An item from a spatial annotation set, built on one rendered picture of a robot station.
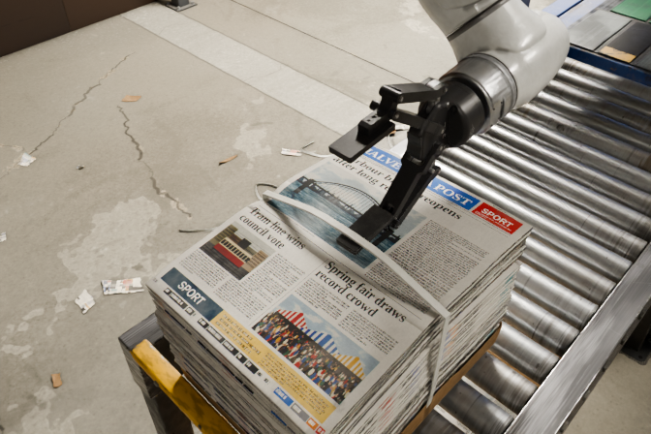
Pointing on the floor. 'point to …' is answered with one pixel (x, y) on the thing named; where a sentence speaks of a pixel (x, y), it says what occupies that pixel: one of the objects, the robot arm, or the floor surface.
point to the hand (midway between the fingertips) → (349, 198)
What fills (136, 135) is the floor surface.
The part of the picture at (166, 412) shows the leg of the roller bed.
